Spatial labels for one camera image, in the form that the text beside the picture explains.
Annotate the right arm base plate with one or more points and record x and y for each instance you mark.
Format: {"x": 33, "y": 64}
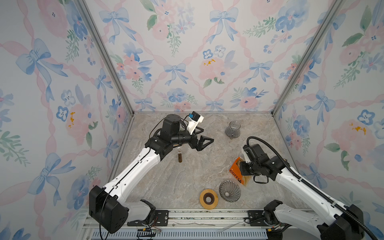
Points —
{"x": 256, "y": 218}

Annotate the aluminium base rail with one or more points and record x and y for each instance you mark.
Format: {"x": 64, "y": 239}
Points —
{"x": 185, "y": 224}

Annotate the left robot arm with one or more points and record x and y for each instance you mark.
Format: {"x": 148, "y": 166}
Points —
{"x": 107, "y": 204}

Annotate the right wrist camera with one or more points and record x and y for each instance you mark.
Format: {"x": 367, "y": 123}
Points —
{"x": 248, "y": 155}

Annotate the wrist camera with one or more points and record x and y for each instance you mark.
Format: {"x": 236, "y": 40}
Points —
{"x": 193, "y": 122}
{"x": 248, "y": 155}

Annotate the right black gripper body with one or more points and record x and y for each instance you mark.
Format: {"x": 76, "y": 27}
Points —
{"x": 249, "y": 169}

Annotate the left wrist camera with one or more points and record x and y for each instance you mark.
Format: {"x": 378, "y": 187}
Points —
{"x": 193, "y": 122}

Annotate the grey glass dripper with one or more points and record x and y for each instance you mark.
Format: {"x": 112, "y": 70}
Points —
{"x": 229, "y": 191}

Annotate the orange coffee filter pack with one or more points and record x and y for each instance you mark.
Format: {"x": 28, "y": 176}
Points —
{"x": 236, "y": 172}

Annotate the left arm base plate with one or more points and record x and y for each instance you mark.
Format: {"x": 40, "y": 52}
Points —
{"x": 156, "y": 217}

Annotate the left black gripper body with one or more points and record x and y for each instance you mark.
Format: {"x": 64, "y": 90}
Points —
{"x": 183, "y": 137}

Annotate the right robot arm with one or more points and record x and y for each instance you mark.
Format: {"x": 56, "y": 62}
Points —
{"x": 331, "y": 220}

